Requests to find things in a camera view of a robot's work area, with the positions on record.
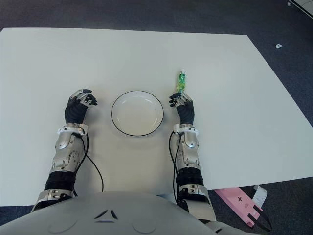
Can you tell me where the pink box with black straps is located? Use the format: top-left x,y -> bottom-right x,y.
214,187 -> 272,232

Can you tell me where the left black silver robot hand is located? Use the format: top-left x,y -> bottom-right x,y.
64,88 -> 98,125

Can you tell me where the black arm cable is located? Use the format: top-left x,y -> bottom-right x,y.
73,129 -> 105,196
168,131 -> 184,208

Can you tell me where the grey robot torso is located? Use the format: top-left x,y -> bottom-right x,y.
0,190 -> 247,235

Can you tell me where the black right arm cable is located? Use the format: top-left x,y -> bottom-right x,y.
168,131 -> 184,208

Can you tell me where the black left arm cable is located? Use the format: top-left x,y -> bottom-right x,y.
73,129 -> 105,196

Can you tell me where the white paper strip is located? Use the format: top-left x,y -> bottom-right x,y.
253,185 -> 268,206

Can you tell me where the white plate with black rim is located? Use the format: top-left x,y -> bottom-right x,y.
111,91 -> 165,137

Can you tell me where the white panel on floor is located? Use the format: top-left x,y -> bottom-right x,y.
287,0 -> 313,13

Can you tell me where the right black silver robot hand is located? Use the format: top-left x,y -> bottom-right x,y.
168,92 -> 196,126

